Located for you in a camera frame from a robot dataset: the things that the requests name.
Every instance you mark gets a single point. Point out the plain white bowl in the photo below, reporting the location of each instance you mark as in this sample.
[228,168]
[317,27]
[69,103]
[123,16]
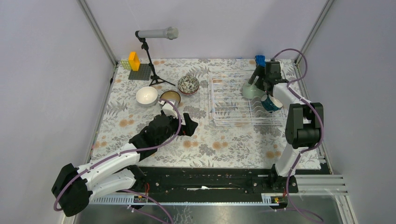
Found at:
[147,96]

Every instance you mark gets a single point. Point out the floral patterned table mat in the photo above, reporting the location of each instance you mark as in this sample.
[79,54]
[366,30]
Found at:
[240,146]

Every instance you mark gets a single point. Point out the black microphone tripod stand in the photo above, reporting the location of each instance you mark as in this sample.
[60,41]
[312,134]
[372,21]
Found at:
[155,79]

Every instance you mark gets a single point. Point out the pale green toy block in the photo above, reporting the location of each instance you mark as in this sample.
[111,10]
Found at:
[125,64]

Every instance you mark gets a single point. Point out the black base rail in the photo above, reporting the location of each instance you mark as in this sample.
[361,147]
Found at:
[211,185]

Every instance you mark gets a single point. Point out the grey building base plate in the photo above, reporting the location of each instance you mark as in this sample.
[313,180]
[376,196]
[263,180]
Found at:
[143,73]

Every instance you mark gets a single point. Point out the yellow toy block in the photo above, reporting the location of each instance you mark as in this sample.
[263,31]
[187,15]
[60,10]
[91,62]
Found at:
[134,61]

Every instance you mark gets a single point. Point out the teal white mug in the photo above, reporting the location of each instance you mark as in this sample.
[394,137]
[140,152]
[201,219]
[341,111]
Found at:
[271,104]

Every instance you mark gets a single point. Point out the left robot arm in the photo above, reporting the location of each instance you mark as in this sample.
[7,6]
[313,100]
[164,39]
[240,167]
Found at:
[75,187]

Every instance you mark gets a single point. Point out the white wire dish rack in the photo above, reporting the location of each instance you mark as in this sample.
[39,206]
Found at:
[231,108]

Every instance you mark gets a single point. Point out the pink patterned bowl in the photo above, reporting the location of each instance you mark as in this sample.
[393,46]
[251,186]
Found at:
[188,85]

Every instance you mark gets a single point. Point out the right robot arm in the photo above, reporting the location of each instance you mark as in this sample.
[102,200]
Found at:
[304,124]

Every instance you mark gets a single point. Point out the black gold striped bowl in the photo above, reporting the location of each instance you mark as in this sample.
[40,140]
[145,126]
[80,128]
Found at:
[172,96]

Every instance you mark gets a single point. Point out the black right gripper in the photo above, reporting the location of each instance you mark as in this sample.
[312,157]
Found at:
[259,72]

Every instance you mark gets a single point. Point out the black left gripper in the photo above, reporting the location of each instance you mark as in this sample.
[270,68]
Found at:
[188,129]

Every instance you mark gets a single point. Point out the small blue block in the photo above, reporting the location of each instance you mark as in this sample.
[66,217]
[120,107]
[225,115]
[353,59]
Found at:
[260,60]

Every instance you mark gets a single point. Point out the pale green ceramic bowl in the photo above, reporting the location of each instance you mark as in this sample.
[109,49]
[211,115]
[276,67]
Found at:
[250,91]

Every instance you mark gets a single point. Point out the grey microphone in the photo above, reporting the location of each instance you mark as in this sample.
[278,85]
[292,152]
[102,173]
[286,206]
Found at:
[170,33]

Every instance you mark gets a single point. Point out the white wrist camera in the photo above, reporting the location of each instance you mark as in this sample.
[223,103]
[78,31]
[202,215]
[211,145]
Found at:
[169,110]
[281,65]

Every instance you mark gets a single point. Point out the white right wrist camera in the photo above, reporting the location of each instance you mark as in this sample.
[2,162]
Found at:
[281,65]

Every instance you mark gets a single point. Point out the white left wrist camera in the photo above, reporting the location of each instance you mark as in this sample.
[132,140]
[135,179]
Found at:
[169,110]

